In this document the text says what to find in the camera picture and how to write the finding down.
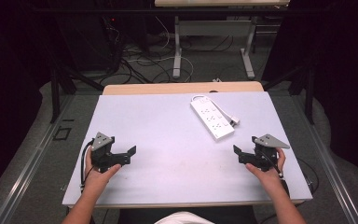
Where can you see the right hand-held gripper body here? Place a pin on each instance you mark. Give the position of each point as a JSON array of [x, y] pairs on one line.
[[264, 152]]

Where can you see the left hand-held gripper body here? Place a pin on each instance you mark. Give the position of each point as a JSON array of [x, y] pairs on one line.
[[103, 157]]

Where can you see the person's left hand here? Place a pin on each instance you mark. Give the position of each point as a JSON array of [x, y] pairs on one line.
[[98, 178]]

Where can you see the person's right hand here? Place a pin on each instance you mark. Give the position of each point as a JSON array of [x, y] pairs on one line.
[[268, 177]]

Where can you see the white power plug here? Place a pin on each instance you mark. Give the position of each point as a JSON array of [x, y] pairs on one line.
[[235, 121]]

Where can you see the white power strip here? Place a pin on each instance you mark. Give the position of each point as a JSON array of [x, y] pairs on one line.
[[212, 119]]

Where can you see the pale table mat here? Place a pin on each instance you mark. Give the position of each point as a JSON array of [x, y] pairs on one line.
[[174, 155]]

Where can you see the person's dark pants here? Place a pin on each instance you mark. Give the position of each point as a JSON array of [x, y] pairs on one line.
[[236, 216]]

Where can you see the black metal stand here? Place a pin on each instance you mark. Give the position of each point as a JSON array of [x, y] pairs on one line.
[[56, 93], [308, 93]]

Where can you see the person's white shirt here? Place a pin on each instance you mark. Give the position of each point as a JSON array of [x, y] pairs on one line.
[[183, 218]]

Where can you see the black computer tower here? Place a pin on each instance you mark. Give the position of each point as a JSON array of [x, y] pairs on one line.
[[87, 40]]

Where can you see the black floor socket frame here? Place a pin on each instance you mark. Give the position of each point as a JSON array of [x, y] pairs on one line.
[[62, 133]]

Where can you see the aluminium floor rail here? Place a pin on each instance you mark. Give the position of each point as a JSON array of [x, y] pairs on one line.
[[28, 168], [329, 168]]

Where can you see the grey metal frame desk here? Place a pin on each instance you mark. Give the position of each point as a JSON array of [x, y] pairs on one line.
[[214, 28]]

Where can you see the black horizontal frame bar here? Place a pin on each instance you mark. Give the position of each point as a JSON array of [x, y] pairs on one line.
[[136, 11]]

